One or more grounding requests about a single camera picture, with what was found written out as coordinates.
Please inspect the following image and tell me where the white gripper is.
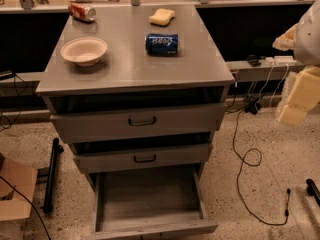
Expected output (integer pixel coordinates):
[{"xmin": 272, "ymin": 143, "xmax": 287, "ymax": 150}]
[{"xmin": 272, "ymin": 0, "xmax": 320, "ymax": 126}]

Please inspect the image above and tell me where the blue pepsi can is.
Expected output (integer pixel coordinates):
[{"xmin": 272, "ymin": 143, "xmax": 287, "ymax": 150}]
[{"xmin": 145, "ymin": 33, "xmax": 179, "ymax": 56}]

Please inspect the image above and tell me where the grey top drawer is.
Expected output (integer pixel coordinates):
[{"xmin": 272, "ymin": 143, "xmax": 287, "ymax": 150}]
[{"xmin": 51, "ymin": 103, "xmax": 225, "ymax": 144}]

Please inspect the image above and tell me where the grey drawer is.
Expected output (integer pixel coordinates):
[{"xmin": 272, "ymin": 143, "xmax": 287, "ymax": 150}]
[
  {"xmin": 73, "ymin": 144, "xmax": 212, "ymax": 174},
  {"xmin": 51, "ymin": 103, "xmax": 225, "ymax": 144},
  {"xmin": 81, "ymin": 165, "xmax": 218, "ymax": 240}
]

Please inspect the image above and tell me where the grey drawer cabinet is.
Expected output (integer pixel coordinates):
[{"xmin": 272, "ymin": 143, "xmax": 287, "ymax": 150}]
[{"xmin": 35, "ymin": 3, "xmax": 236, "ymax": 185}]

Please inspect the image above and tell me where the grey middle drawer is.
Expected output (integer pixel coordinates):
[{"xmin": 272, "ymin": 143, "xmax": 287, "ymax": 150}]
[{"xmin": 73, "ymin": 144, "xmax": 212, "ymax": 174}]

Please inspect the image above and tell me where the grey bottom drawer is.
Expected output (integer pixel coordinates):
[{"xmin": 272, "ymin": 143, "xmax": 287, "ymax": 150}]
[{"xmin": 81, "ymin": 165, "xmax": 218, "ymax": 240}]

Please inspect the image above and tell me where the red soda can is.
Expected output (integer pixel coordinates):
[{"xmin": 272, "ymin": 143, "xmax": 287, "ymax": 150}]
[{"xmin": 68, "ymin": 3, "xmax": 96, "ymax": 22}]

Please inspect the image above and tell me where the white power strip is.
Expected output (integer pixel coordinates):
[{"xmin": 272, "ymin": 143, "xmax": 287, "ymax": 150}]
[{"xmin": 265, "ymin": 56, "xmax": 296, "ymax": 65}]

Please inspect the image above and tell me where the black small device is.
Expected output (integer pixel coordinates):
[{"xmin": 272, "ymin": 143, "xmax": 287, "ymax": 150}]
[{"xmin": 247, "ymin": 55, "xmax": 261, "ymax": 67}]

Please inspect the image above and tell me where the black bar right edge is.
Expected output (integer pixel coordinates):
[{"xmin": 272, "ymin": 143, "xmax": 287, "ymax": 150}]
[{"xmin": 306, "ymin": 179, "xmax": 320, "ymax": 206}]

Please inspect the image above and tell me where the yellow sponge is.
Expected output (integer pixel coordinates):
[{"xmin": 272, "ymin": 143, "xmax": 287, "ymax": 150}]
[{"xmin": 149, "ymin": 8, "xmax": 175, "ymax": 26}]

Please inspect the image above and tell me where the white paper bowl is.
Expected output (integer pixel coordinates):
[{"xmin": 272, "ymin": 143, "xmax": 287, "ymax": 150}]
[{"xmin": 60, "ymin": 37, "xmax": 108, "ymax": 67}]

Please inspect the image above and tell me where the black bar on floor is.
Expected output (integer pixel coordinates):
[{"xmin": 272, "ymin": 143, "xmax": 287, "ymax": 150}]
[{"xmin": 42, "ymin": 138, "xmax": 64, "ymax": 214}]

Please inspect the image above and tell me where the cardboard box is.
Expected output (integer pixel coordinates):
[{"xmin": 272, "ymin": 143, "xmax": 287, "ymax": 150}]
[{"xmin": 0, "ymin": 154, "xmax": 37, "ymax": 240}]

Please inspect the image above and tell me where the black cable left floor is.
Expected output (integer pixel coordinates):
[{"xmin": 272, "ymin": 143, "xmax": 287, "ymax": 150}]
[{"xmin": 0, "ymin": 175, "xmax": 53, "ymax": 240}]

